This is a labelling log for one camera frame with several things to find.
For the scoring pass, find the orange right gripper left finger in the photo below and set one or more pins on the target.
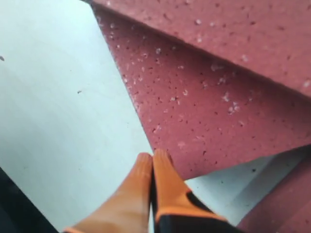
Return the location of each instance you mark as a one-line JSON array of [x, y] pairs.
[[127, 210]]

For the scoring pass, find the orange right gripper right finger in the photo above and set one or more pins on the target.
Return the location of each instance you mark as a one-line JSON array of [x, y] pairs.
[[174, 211]]

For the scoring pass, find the red brick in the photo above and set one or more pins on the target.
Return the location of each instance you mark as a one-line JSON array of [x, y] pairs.
[[269, 37], [287, 208]]

